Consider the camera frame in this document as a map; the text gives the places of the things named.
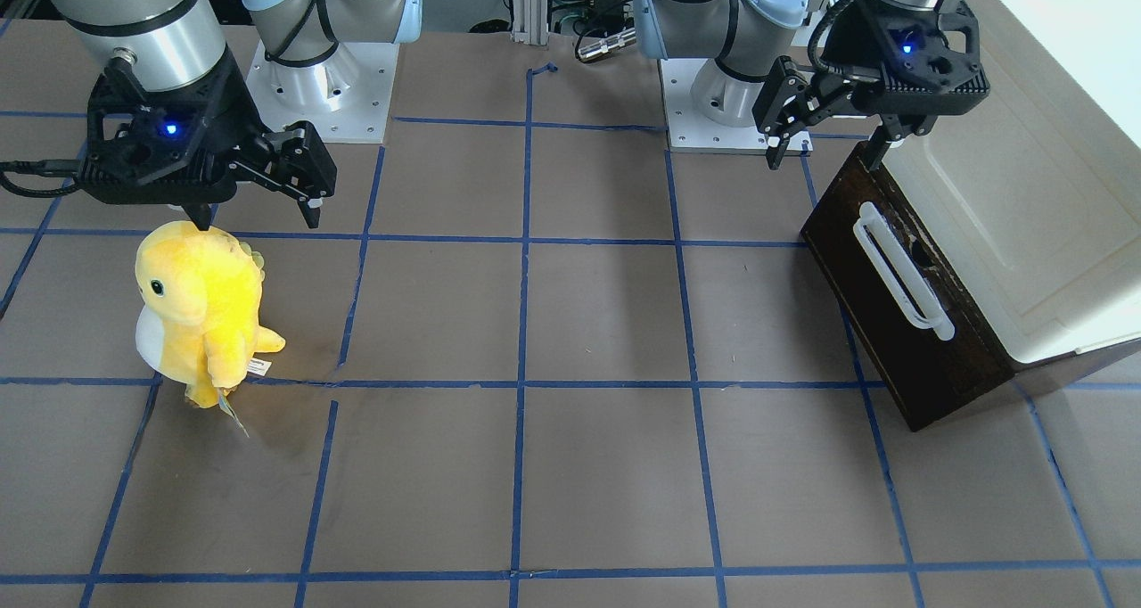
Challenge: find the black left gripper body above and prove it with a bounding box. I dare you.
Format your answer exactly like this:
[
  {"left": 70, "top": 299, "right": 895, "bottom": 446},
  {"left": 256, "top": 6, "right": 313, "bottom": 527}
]
[{"left": 822, "top": 0, "right": 992, "bottom": 170}]

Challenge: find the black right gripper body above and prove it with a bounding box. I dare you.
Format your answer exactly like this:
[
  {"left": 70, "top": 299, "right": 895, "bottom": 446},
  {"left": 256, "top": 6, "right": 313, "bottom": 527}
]
[{"left": 75, "top": 50, "right": 272, "bottom": 230}]

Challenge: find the dark brown wooden drawer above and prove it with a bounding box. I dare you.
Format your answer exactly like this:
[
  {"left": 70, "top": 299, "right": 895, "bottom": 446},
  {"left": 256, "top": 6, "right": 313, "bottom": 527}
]
[{"left": 801, "top": 141, "right": 1138, "bottom": 431}]

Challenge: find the white drawer handle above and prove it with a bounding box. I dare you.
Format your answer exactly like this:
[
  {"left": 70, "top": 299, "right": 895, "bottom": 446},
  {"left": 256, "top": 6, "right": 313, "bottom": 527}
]
[{"left": 852, "top": 201, "right": 956, "bottom": 341}]

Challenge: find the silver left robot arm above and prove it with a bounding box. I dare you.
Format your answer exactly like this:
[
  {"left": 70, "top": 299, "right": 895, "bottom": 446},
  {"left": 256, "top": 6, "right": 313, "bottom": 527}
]
[{"left": 632, "top": 0, "right": 990, "bottom": 170}]

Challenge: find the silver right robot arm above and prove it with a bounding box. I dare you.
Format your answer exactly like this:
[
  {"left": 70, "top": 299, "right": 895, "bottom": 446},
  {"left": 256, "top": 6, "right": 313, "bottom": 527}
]
[{"left": 3, "top": 0, "right": 423, "bottom": 232}]

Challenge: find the yellow plush dinosaur toy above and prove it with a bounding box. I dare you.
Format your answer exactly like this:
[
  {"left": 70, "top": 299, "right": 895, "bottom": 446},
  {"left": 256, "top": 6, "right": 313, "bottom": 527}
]
[{"left": 135, "top": 221, "right": 286, "bottom": 415}]

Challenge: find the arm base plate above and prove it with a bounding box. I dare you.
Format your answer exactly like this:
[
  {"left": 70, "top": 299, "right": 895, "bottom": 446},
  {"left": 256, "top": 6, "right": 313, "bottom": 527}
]
[
  {"left": 659, "top": 57, "right": 768, "bottom": 154},
  {"left": 245, "top": 43, "right": 400, "bottom": 144}
]

